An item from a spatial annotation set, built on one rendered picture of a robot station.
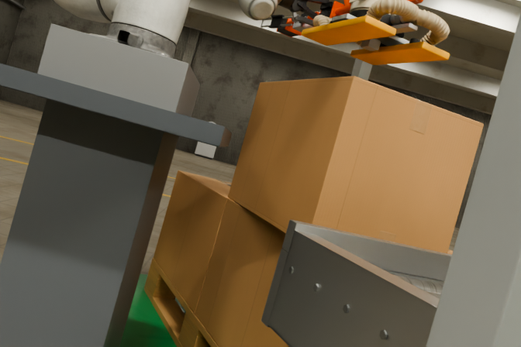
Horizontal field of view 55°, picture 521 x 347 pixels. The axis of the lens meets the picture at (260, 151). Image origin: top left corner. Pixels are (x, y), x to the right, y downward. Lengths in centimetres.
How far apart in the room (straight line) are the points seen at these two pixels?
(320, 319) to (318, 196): 35
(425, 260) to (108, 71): 79
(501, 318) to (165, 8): 94
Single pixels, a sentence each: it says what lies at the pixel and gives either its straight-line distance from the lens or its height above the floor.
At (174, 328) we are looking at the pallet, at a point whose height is 2.
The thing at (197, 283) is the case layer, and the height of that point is 23.
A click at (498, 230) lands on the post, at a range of 43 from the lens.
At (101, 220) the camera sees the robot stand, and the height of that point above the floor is 50.
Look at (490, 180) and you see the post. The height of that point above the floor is 75.
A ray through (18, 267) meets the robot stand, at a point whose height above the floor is 36.
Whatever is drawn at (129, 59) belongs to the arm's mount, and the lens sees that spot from 106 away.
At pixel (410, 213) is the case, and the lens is 129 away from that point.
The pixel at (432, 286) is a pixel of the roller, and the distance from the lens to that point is 118.
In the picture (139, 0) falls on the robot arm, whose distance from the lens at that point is 117.
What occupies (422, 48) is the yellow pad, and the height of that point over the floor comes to 110.
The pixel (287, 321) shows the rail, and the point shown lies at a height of 44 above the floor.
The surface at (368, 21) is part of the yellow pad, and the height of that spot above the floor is 111.
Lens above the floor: 73
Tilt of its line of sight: level
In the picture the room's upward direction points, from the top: 16 degrees clockwise
